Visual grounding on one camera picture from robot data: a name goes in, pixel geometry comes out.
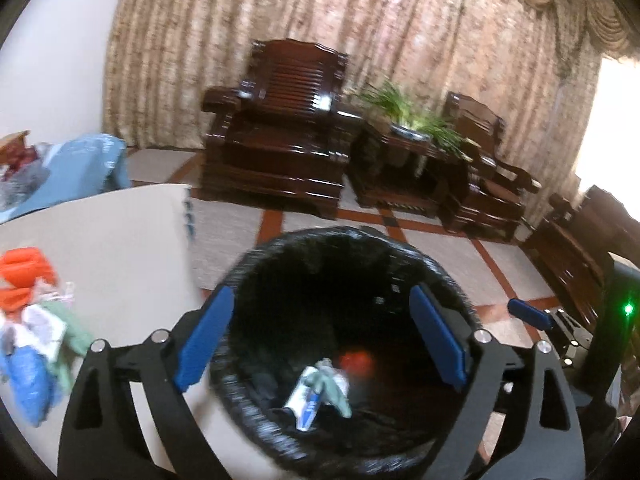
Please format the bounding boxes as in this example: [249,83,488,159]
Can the potted green plant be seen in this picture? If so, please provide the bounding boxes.
[357,79,473,162]

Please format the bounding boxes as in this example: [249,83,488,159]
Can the glass fruit bowl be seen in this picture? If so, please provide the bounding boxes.
[0,159,50,211]

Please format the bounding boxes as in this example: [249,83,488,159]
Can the black lined trash bin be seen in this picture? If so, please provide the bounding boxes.
[209,226,480,479]

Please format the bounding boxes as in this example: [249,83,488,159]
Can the thick orange foam net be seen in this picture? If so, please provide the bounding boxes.
[1,247,58,288]

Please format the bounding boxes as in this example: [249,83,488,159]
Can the dark wooden armchair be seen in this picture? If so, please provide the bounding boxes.
[201,38,363,219]
[439,91,541,242]

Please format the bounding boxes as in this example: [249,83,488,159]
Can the green glove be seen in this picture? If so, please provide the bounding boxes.
[305,358,352,418]

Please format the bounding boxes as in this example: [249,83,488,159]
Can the floral beige curtain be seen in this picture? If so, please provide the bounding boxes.
[103,0,639,219]

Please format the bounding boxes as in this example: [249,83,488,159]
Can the red apples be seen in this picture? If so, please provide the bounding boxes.
[1,145,39,180]

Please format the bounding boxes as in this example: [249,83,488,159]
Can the dark wooden side table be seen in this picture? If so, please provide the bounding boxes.
[346,124,460,218]

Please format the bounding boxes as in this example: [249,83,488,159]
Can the blue tablecloth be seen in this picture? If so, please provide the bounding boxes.
[1,133,132,223]

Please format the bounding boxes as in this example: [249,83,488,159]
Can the red plastic scrap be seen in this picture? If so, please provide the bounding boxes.
[338,350,375,378]

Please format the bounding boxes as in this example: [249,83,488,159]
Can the light blue paper cup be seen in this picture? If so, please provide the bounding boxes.
[1,304,67,362]

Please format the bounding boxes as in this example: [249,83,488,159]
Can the alcohol pads box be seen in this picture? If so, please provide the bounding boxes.
[284,364,349,432]

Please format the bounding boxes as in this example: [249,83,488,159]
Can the blue plastic bag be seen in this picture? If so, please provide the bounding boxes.
[1,347,60,427]

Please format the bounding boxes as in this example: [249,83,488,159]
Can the dark wooden bench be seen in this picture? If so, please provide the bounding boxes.
[521,185,639,324]

